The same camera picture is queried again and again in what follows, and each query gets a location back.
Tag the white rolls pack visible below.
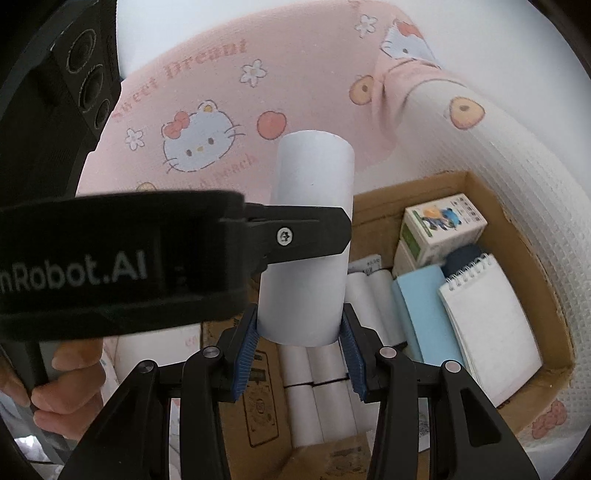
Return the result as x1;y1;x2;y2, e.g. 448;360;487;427
279;269;406;448

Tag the green white carton box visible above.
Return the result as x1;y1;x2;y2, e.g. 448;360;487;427
393;193;488;276

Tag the person left hand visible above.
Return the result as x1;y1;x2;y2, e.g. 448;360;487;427
1;338;106;441

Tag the light blue book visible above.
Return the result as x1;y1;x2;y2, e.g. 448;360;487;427
392;265;464;367

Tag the dark blue round object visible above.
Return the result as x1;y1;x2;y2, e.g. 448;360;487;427
442;244;484;278

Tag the white spiral notebook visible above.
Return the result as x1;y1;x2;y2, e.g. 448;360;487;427
439;254;543;407

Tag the brown cardboard box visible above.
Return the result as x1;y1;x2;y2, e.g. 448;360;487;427
219;172;575;479

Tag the white paper roll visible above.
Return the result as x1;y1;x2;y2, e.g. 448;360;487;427
257;130;355;347

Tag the pink Hello Kitty sofa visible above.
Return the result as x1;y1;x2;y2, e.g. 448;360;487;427
78;1;590;451

